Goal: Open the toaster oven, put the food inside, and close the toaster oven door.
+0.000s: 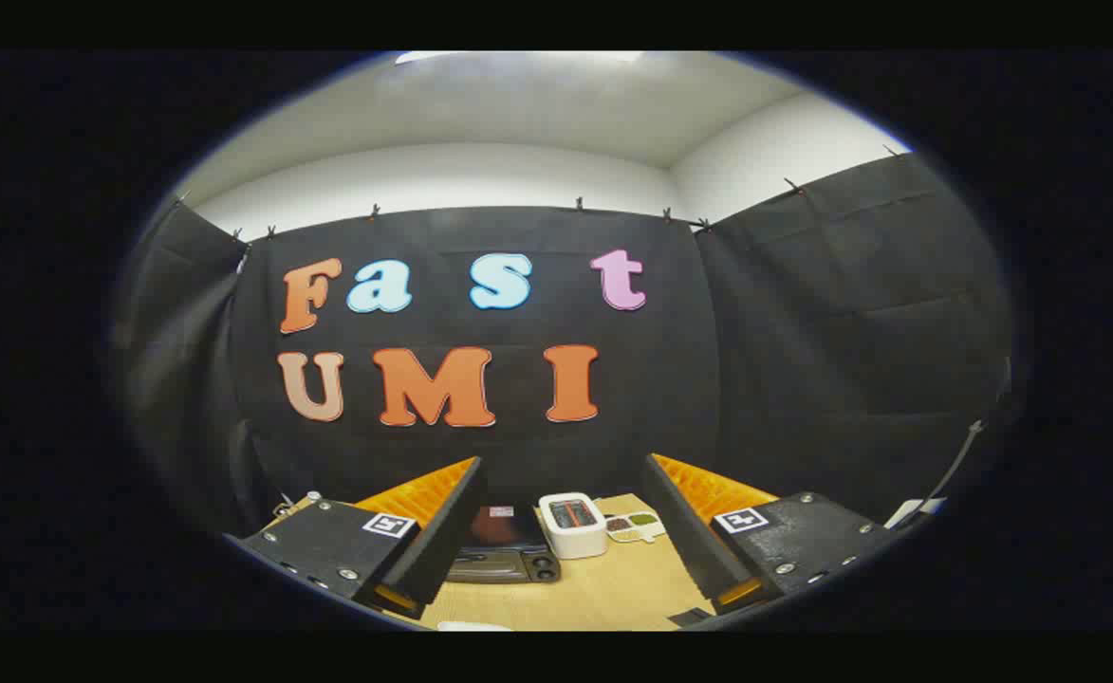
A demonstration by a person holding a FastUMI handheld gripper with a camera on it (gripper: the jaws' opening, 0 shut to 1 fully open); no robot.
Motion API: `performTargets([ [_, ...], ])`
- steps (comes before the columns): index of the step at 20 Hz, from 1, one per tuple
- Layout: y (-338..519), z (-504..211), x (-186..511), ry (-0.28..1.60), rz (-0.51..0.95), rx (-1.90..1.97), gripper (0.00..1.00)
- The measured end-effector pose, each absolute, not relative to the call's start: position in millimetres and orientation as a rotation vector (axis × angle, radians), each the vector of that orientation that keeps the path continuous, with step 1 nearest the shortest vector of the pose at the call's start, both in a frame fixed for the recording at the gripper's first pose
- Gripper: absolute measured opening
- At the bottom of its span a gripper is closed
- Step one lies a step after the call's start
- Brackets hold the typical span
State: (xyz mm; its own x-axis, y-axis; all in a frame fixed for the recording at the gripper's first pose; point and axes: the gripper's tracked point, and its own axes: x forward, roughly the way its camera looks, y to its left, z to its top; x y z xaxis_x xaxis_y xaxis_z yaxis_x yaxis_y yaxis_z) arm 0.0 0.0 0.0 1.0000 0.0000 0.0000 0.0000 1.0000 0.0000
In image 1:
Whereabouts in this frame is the black toaster oven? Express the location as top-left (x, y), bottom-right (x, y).
top-left (444, 504), bottom-right (563, 584)

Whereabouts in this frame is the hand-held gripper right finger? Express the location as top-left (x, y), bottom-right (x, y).
top-left (641, 452), bottom-right (908, 618)

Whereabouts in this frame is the white pop-up toaster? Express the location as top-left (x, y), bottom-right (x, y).
top-left (538, 491), bottom-right (609, 560)

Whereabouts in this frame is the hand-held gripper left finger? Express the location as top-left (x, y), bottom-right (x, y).
top-left (224, 456), bottom-right (489, 622)

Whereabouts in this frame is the small white sauce dish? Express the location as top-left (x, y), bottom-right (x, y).
top-left (605, 512), bottom-right (668, 545)

